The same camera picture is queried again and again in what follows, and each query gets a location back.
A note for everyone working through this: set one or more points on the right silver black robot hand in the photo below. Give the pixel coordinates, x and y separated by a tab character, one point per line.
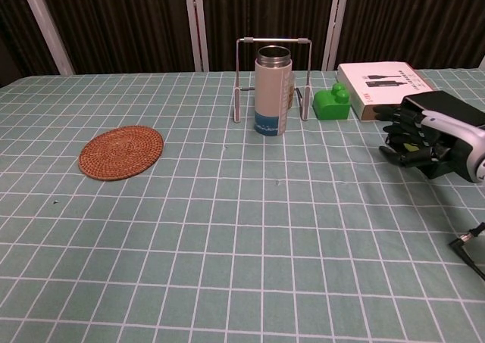
454	138

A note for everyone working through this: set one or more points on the round woven brown coaster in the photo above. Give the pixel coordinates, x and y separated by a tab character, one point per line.
121	153

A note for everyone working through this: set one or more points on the silver metal can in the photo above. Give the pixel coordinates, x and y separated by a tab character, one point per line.
271	93

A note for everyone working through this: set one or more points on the white partition frame post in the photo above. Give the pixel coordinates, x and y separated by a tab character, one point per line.
45	25
336	25
196	25

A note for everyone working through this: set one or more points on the green checked tablecloth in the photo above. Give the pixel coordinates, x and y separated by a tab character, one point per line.
212	225

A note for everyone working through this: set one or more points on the green toy building block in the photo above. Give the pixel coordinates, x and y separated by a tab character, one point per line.
329	106

